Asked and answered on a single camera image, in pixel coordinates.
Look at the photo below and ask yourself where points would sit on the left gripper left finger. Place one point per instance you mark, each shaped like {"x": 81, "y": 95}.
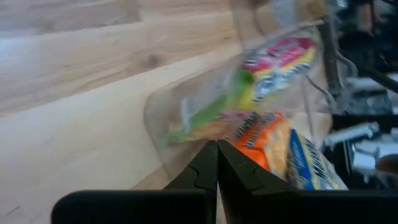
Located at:
{"x": 203, "y": 174}

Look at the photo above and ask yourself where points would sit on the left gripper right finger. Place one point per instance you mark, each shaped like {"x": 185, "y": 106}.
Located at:
{"x": 236, "y": 180}

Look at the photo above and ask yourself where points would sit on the orange ramen packet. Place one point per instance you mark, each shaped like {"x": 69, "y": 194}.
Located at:
{"x": 267, "y": 143}

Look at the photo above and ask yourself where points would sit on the green ramen packet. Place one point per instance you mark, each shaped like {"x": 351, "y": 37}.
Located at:
{"x": 211, "y": 115}

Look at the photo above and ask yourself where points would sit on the blue ramen packet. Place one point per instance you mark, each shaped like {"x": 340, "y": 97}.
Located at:
{"x": 311, "y": 165}

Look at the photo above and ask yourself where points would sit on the clear plastic bin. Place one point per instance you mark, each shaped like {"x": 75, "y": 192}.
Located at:
{"x": 161, "y": 124}

